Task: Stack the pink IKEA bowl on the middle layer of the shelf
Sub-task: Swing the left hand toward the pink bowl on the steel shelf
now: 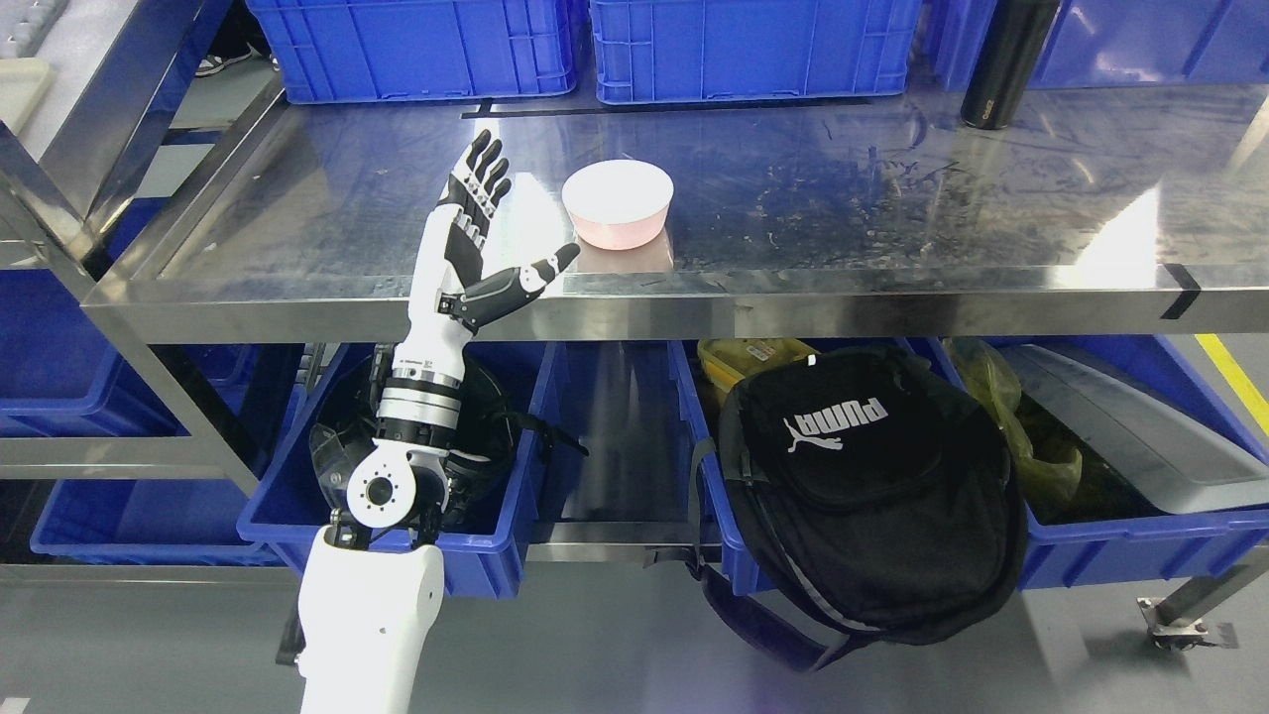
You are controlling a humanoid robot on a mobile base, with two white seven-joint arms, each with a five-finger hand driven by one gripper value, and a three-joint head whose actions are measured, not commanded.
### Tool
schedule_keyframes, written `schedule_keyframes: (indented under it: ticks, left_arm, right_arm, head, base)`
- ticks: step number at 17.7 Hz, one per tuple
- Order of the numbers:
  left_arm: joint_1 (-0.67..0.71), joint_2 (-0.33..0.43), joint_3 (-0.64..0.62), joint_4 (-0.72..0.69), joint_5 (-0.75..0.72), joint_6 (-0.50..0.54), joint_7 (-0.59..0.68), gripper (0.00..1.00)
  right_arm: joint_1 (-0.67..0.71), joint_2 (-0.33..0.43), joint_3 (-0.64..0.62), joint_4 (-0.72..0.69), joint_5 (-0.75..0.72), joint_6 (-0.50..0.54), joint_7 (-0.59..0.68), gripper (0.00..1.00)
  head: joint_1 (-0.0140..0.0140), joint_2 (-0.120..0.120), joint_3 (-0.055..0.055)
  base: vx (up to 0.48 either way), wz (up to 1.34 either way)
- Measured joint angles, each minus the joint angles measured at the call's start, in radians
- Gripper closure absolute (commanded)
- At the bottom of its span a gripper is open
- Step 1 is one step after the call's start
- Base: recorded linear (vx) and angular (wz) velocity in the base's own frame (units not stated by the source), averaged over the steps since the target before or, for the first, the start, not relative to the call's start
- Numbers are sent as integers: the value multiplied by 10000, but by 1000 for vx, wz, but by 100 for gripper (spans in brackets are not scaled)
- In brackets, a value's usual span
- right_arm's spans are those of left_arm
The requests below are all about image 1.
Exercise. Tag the blue crate top middle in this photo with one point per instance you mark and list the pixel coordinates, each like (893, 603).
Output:
(678, 52)

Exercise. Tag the blue bin far left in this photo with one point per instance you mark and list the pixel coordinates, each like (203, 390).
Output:
(60, 377)

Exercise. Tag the steel shelf rack left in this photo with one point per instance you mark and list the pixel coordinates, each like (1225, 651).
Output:
(124, 68)

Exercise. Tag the blue crate top right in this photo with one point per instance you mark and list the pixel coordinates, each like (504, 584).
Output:
(1149, 43)

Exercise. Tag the blue crate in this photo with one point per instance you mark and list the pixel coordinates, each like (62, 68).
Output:
(678, 52)
(368, 51)
(1149, 43)

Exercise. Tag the yellow-green plastic bag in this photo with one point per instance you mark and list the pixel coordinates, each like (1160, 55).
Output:
(1050, 466)

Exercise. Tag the pink ikea bowl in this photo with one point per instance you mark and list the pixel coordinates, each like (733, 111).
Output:
(618, 204)

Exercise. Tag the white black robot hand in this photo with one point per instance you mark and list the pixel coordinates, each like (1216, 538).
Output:
(450, 297)

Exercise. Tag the black thermos bottle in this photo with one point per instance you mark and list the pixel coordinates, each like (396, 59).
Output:
(1014, 41)

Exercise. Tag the black helmet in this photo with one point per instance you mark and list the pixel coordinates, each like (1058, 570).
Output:
(491, 416)

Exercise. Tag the grey flat panel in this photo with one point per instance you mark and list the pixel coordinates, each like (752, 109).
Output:
(1177, 464)

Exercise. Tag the blue bin with backpack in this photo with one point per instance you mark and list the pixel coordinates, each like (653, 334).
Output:
(698, 408)

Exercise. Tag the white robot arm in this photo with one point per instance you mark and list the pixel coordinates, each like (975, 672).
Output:
(365, 614)

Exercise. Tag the blue bin with helmet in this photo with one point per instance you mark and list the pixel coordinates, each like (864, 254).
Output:
(485, 558)

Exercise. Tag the blue bin right lower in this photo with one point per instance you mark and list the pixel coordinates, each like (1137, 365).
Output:
(1111, 534)

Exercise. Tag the blue crate top left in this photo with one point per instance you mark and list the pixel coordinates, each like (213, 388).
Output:
(368, 51)

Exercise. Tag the black puma backpack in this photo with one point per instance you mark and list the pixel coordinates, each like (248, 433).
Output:
(880, 499)

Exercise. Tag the yellow plastic container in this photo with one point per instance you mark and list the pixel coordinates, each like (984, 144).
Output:
(726, 362)

